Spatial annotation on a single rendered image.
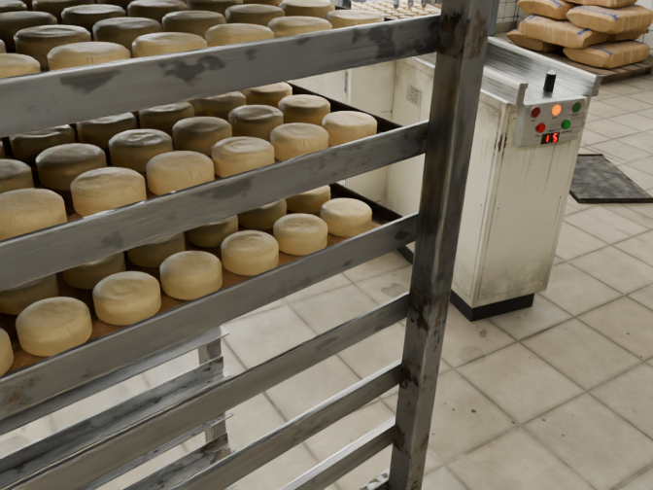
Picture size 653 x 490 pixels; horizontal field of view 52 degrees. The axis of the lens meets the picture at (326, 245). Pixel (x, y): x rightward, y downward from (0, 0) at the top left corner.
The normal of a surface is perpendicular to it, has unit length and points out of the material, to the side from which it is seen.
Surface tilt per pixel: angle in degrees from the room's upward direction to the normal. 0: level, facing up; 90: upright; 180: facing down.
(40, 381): 90
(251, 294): 90
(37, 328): 0
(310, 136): 0
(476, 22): 90
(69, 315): 0
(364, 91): 90
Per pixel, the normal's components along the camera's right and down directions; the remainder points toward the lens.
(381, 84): 0.39, 0.46
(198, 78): 0.65, 0.40
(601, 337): 0.04, -0.87
